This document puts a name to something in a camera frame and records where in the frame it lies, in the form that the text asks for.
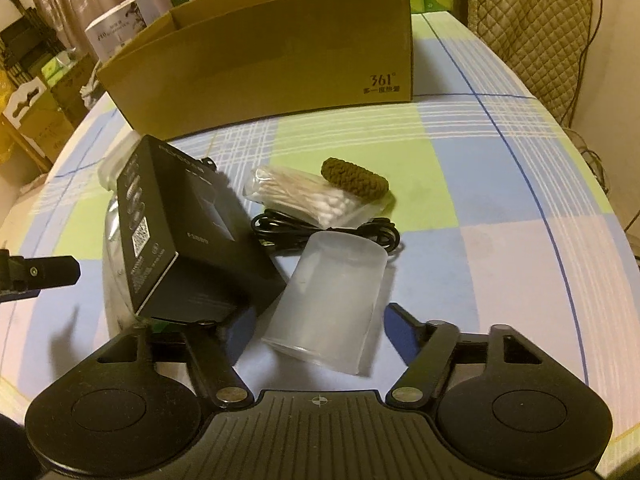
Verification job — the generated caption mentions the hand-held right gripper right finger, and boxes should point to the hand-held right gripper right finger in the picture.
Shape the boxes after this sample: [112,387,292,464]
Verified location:
[386,302,548,406]

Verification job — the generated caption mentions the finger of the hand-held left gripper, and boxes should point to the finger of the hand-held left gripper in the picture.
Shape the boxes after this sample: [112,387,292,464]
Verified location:
[0,249,82,303]

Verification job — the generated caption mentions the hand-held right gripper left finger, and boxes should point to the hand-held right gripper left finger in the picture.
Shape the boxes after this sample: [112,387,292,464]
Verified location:
[95,307,257,408]

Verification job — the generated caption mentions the translucent plastic cup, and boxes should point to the translucent plastic cup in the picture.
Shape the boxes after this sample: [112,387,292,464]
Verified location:
[260,231,388,376]

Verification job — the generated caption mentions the black product box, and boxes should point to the black product box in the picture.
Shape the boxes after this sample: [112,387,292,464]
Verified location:
[116,135,288,323]

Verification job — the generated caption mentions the black cable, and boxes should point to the black cable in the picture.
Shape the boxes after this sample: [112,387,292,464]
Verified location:
[250,210,403,261]

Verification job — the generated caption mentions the brown cardboard box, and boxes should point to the brown cardboard box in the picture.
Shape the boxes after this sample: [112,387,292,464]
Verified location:
[95,0,415,142]

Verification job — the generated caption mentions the carton with cutout flap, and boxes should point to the carton with cutout flap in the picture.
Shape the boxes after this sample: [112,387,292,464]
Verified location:
[0,77,76,171]

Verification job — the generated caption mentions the bag of cotton swabs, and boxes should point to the bag of cotton swabs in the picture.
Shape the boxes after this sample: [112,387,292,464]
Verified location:
[243,165,371,228]

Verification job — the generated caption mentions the yellow plastic bag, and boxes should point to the yellow plastic bag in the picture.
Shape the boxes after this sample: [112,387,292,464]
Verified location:
[0,70,16,161]

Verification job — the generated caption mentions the dark brown cylinder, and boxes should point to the dark brown cylinder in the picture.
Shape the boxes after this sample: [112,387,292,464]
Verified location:
[320,157,391,201]

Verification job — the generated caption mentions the bin with plastic bag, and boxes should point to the bin with plastic bag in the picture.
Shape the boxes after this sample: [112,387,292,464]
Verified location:
[80,80,103,111]

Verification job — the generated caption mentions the small open carton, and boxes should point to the small open carton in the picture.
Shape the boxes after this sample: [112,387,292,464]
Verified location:
[50,52,103,126]

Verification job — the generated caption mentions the green tissue packs in carton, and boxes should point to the green tissue packs in carton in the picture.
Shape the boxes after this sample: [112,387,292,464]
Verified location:
[42,55,76,81]

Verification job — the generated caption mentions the black folding rack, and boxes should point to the black folding rack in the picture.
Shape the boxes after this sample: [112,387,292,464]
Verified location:
[0,0,66,96]

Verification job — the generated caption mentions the white humidifier box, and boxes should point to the white humidifier box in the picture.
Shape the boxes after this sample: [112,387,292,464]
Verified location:
[84,0,173,63]

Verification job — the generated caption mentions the quilted chair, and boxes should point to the quilted chair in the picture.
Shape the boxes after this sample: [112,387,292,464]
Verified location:
[467,0,608,126]

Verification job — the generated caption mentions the black power cord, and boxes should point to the black power cord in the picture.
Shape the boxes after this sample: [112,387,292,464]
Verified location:
[570,0,640,261]

